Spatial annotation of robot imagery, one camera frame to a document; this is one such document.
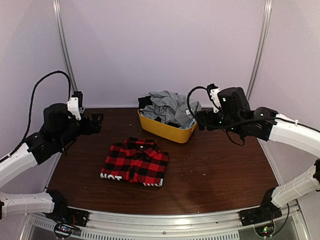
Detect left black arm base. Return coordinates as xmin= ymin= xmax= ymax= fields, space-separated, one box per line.
xmin=45 ymin=190 xmax=89 ymax=240

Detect aluminium frame post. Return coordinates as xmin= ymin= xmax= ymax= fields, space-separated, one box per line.
xmin=52 ymin=0 xmax=79 ymax=95
xmin=246 ymin=0 xmax=273 ymax=100

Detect left aluminium frame post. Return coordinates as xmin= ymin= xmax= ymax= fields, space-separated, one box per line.
xmin=52 ymin=0 xmax=79 ymax=95

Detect right aluminium frame post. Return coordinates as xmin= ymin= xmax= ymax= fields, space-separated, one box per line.
xmin=246 ymin=0 xmax=273 ymax=100

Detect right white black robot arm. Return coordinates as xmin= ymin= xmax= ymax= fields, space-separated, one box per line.
xmin=190 ymin=83 xmax=320 ymax=221

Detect front aluminium rail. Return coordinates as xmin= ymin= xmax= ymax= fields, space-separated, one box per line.
xmin=18 ymin=203 xmax=310 ymax=240

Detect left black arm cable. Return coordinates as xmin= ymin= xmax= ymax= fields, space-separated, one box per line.
xmin=7 ymin=70 xmax=73 ymax=156

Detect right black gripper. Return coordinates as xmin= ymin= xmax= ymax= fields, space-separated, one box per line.
xmin=195 ymin=108 xmax=244 ymax=135

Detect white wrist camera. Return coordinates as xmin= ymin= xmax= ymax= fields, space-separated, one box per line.
xmin=207 ymin=83 xmax=221 ymax=114
xmin=66 ymin=91 xmax=83 ymax=121

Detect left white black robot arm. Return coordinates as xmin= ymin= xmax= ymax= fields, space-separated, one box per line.
xmin=0 ymin=103 xmax=104 ymax=222

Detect red black plaid shirt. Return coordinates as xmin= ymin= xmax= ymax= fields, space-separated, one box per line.
xmin=100 ymin=137 xmax=169 ymax=188

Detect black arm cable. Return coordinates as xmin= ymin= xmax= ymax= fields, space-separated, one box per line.
xmin=186 ymin=86 xmax=247 ymax=147
xmin=7 ymin=70 xmax=73 ymax=156

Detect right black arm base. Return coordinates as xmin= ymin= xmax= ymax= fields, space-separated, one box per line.
xmin=239 ymin=199 xmax=282 ymax=238

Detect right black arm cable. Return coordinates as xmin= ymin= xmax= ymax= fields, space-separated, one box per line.
xmin=186 ymin=86 xmax=247 ymax=147

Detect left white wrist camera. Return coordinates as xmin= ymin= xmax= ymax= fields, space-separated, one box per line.
xmin=66 ymin=91 xmax=83 ymax=121

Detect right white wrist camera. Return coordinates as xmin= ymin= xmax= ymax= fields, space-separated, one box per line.
xmin=207 ymin=83 xmax=221 ymax=114

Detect yellow plastic basket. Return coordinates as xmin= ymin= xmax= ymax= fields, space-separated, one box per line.
xmin=137 ymin=110 xmax=197 ymax=144

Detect grey long sleeve shirt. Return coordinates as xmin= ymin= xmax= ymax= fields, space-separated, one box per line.
xmin=141 ymin=89 xmax=198 ymax=128

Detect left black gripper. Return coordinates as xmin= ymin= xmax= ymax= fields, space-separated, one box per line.
xmin=55 ymin=112 xmax=104 ymax=149

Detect black clothes in basket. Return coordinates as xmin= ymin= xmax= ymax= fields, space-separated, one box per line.
xmin=137 ymin=96 xmax=202 ymax=126

